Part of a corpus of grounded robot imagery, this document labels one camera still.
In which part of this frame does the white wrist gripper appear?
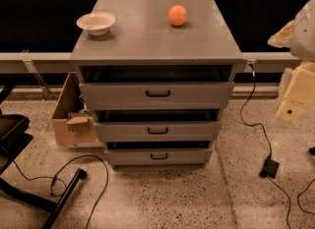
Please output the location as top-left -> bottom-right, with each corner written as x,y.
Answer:
276,62 -> 315,122

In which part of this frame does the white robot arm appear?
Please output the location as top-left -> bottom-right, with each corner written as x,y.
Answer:
268,0 -> 315,122

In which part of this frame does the grey top drawer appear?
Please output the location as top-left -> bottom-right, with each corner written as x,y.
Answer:
80,83 -> 233,110

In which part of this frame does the grey drawer cabinet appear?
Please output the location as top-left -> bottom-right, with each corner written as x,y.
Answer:
69,0 -> 245,170

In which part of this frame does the black power adapter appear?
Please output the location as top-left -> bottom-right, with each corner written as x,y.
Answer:
260,156 -> 280,179

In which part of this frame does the orange fruit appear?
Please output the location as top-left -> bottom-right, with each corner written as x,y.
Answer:
168,5 -> 188,27

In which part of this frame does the white paper bowl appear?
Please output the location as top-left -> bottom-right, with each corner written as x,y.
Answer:
77,12 -> 116,36

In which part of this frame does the brown cardboard box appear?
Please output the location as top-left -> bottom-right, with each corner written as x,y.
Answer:
52,73 -> 98,146

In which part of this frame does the grey metal railing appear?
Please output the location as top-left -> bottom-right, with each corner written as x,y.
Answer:
0,0 -> 315,101

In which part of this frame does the black metal stand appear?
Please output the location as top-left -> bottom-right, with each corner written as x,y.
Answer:
0,87 -> 88,229

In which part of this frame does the black power cable right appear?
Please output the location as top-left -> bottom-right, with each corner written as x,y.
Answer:
239,63 -> 292,229

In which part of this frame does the black looped cable far right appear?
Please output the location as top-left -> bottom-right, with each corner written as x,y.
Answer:
296,177 -> 315,216

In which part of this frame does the black floor cable left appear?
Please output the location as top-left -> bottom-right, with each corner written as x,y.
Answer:
12,154 -> 110,229

